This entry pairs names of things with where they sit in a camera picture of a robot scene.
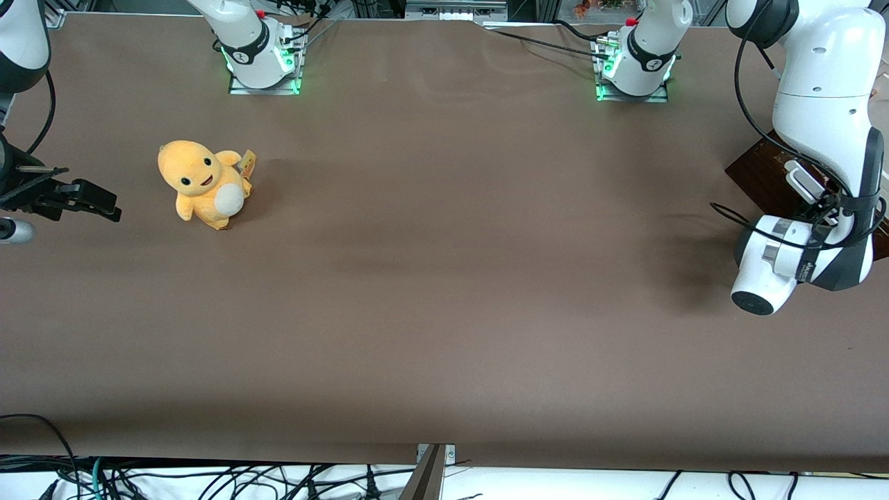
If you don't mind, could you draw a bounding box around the black looped cable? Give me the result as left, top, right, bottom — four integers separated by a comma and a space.
0, 413, 81, 500

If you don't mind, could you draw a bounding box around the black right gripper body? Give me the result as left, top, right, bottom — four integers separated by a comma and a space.
0, 134, 44, 210

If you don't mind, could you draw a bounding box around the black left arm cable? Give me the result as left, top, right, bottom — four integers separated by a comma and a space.
708, 0, 889, 252

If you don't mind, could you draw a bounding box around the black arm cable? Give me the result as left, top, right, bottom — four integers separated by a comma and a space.
24, 69, 57, 158
708, 0, 889, 252

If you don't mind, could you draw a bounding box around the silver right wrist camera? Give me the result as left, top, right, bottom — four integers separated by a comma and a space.
0, 217, 36, 245

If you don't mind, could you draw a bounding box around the brown table cover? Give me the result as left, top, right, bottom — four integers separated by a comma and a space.
0, 10, 889, 474

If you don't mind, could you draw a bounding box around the black base cable bundle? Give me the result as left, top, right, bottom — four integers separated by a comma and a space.
267, 0, 342, 51

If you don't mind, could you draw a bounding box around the orange dinosaur plush toy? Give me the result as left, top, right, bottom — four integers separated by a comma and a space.
157, 140, 254, 231

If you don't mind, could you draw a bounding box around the grey camera pole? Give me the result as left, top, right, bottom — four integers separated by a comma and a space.
399, 444, 446, 500

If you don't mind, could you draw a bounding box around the dark brown wooden base board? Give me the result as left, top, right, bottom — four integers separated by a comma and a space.
724, 134, 889, 263

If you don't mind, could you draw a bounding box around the grey metal box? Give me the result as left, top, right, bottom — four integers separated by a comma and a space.
406, 0, 508, 22

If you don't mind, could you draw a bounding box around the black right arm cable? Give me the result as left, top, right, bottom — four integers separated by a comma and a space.
24, 69, 57, 158

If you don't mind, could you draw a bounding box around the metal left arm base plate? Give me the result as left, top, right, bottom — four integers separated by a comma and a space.
595, 36, 670, 103

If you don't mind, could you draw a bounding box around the black base power cable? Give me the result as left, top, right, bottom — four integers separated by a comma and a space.
485, 19, 613, 60

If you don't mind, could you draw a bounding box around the small metal bracket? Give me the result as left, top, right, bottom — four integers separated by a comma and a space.
416, 443, 456, 467

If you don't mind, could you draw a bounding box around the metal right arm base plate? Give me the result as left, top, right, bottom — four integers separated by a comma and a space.
229, 26, 304, 96

